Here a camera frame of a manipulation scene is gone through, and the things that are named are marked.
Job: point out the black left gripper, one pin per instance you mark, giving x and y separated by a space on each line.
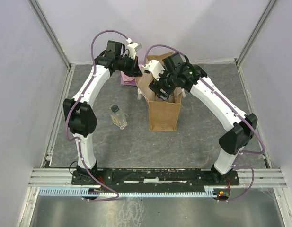
135 70

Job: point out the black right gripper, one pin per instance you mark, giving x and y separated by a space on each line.
155 86

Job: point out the beige canvas tote bag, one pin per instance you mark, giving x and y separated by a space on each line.
163 115

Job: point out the square glass bottle yellow label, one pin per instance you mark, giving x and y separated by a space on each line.
118 116

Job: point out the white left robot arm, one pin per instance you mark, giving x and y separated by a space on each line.
79 116

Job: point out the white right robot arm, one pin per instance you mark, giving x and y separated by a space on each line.
177 72

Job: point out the pink printed tissue pack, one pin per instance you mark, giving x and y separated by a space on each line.
128 81

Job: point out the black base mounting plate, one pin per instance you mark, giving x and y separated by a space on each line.
111 179

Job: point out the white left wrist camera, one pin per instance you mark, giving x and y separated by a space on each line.
133 48

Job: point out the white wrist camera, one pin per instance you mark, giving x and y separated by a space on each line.
133 48
155 68

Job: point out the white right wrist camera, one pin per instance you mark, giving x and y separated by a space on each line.
155 68

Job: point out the light blue cable duct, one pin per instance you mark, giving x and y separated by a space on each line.
148 191

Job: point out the aluminium frame post left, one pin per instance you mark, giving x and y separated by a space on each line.
49 31

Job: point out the aluminium frame post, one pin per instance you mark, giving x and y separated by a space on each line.
49 31
256 31

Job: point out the aluminium frame rail front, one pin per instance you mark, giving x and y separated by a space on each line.
60 177

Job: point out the aluminium frame post right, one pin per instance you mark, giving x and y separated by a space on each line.
256 31

